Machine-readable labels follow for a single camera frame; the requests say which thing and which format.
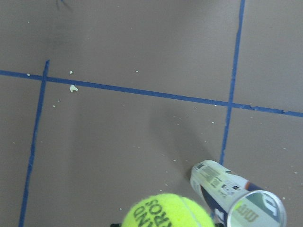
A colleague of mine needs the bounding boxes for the yellow Roland Garros tennis ball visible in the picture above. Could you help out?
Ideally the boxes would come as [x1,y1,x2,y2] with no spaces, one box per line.
[121,193,214,227]

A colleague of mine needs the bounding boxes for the clear tennis ball can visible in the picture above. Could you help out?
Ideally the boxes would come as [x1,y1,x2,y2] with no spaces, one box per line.
[190,160,287,227]

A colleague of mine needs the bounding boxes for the large foam crumb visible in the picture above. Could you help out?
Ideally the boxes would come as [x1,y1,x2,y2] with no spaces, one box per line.
[69,85,78,93]

